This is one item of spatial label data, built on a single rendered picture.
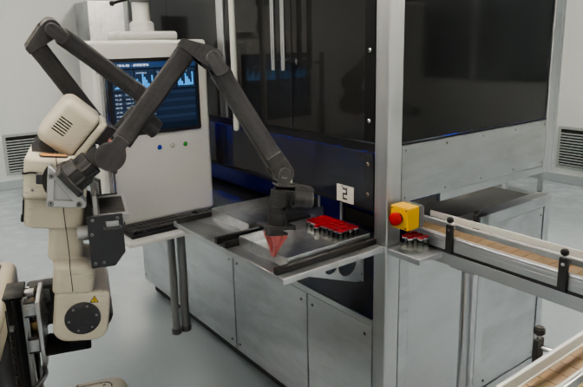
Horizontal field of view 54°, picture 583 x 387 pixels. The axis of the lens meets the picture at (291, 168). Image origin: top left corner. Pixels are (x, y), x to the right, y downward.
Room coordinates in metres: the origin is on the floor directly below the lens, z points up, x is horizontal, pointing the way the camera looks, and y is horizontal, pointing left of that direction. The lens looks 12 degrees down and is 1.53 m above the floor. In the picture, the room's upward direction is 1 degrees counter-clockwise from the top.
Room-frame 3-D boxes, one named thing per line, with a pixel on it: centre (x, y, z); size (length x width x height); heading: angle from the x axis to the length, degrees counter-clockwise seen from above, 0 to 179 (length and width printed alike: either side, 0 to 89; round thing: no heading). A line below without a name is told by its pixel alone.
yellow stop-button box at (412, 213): (1.69, -0.35, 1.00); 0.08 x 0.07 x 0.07; 127
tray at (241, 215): (2.09, 0.10, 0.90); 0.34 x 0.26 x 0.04; 127
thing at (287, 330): (2.85, -0.08, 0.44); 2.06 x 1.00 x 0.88; 37
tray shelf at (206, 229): (1.92, 0.05, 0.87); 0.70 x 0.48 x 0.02; 37
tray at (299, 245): (1.77, -0.04, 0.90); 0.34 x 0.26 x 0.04; 128
